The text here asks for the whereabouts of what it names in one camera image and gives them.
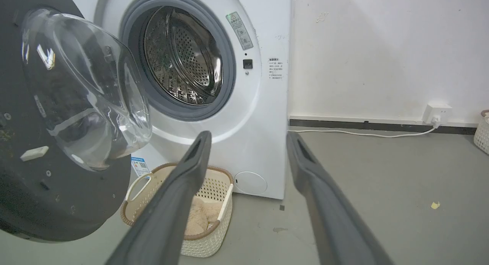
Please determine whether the white front-load washing machine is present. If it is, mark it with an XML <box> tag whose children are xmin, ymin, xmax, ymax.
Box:
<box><xmin>66</xmin><ymin>0</ymin><xmax>296</xmax><ymax>200</ymax></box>

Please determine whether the black round washer door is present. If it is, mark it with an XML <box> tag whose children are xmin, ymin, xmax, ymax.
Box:
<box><xmin>0</xmin><ymin>0</ymin><xmax>153</xmax><ymax>243</ymax></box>

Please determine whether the white woven basket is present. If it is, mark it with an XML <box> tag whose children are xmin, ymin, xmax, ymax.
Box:
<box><xmin>474</xmin><ymin>110</ymin><xmax>489</xmax><ymax>155</ymax></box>

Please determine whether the cream woven laundry basket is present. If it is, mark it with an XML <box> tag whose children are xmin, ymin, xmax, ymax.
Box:
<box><xmin>121</xmin><ymin>162</ymin><xmax>234</xmax><ymax>258</ymax></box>

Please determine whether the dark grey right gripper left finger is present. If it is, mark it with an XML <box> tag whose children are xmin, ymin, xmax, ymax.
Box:
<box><xmin>106</xmin><ymin>131</ymin><xmax>212</xmax><ymax>265</ymax></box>

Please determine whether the white wall power socket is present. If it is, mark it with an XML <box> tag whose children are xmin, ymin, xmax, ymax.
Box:
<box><xmin>422</xmin><ymin>103</ymin><xmax>453</xmax><ymax>129</ymax></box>

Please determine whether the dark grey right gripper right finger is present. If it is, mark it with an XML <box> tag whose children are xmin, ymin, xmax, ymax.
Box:
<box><xmin>286</xmin><ymin>131</ymin><xmax>395</xmax><ymax>265</ymax></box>

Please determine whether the beige fluffy cloth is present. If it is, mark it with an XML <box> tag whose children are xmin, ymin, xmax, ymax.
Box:
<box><xmin>185</xmin><ymin>197</ymin><xmax>224</xmax><ymax>236</ymax></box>

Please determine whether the white power cable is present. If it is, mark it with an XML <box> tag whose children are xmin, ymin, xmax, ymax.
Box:
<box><xmin>288</xmin><ymin>122</ymin><xmax>440</xmax><ymax>139</ymax></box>

